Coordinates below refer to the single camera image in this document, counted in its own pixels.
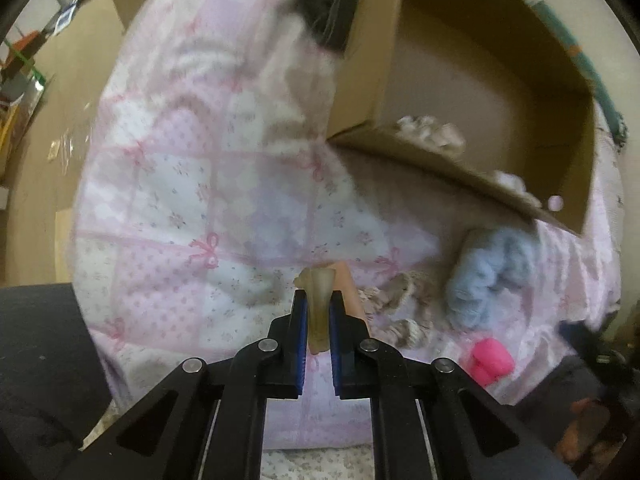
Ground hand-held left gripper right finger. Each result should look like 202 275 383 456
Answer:
330 290 576 480

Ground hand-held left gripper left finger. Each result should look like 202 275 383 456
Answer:
60 290 308 480

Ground beige soft cloth piece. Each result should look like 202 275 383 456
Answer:
295 266 337 356

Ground large cardboard box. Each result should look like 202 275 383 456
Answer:
325 0 601 238

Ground peach soft cloth piece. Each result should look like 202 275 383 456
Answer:
327 260 368 322

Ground bright pink soft item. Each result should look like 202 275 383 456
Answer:
462 337 516 388

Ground cream knitted soft item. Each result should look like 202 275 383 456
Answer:
492 170 543 208
395 115 468 158

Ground light blue fuzzy yarn bundle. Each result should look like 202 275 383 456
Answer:
445 227 541 333

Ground pink printed blanket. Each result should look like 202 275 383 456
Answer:
70 0 626 480

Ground black fabric seat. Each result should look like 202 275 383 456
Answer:
0 282 126 480

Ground clear plastic wrapper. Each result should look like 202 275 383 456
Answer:
47 130 91 166

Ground dark fuzzy cloth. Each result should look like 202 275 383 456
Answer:
292 0 373 53

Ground orange and green box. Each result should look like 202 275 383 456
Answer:
0 30 51 91

